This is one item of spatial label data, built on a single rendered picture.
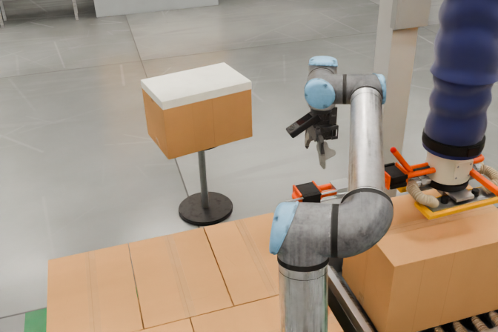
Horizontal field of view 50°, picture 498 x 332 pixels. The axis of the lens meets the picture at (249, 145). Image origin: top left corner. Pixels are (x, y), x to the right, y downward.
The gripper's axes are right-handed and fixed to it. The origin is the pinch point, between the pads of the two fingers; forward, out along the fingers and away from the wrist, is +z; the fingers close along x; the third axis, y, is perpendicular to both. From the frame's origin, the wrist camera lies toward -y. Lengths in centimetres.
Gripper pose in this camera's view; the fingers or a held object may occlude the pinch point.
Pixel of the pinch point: (313, 159)
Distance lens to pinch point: 187.4
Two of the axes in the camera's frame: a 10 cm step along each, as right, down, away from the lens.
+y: 9.5, -1.7, 2.5
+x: -3.0, -4.6, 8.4
